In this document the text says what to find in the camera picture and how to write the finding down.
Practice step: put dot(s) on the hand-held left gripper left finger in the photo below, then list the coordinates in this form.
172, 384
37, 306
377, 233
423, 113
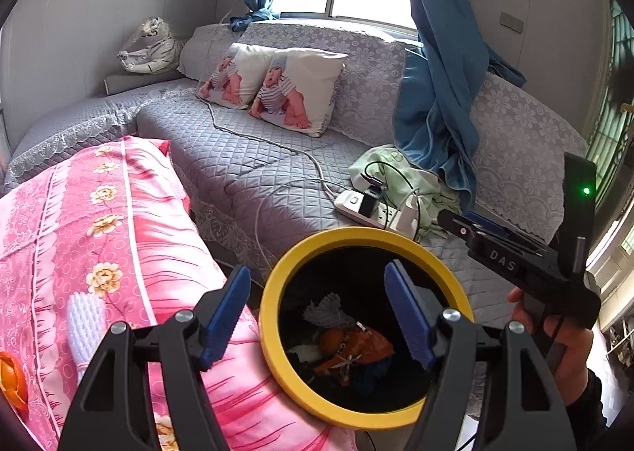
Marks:
225, 317

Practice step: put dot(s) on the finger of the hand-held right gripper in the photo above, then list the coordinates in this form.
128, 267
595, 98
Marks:
458, 228
488, 223

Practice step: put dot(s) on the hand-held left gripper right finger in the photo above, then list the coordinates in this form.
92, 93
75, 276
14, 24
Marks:
408, 312

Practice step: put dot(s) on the yellow rimmed trash bin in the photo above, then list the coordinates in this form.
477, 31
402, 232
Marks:
277, 282

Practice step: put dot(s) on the person's right forearm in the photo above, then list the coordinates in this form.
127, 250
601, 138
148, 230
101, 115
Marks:
589, 411

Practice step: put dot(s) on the person's right hand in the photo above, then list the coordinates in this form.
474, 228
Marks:
577, 352

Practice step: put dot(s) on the white charger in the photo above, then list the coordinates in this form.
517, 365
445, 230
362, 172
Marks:
407, 216

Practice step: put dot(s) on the orange brown wrapper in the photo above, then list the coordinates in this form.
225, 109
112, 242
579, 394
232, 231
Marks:
356, 347

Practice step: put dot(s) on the crumpled white tissue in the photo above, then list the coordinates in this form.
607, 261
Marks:
327, 312

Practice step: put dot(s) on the black charger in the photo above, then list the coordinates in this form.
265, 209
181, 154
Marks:
370, 201

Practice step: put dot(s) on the green cloth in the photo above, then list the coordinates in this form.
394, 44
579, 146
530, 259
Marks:
386, 159

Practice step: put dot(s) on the white power strip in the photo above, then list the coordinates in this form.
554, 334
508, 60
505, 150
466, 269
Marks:
349, 203

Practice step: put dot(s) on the green window grille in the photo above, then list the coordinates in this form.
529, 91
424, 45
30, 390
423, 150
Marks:
611, 99

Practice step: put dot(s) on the lavender knitted cloth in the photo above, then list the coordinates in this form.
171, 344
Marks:
86, 327

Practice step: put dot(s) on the pink floral bedsheet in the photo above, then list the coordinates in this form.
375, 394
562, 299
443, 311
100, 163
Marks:
99, 243

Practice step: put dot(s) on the grey quilted sofa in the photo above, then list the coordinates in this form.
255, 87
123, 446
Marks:
223, 159

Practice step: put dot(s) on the baby print pillow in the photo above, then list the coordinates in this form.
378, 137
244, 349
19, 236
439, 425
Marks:
233, 75
297, 89

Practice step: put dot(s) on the orange peel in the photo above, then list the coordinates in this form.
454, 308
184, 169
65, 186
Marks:
12, 376

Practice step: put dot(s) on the grey bolster cushion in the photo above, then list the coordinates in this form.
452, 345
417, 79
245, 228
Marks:
133, 82

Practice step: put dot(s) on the plush tiger in plastic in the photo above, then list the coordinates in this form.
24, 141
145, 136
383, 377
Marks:
156, 47

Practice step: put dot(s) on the wall switch plate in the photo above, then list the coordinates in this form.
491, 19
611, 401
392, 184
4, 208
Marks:
511, 21

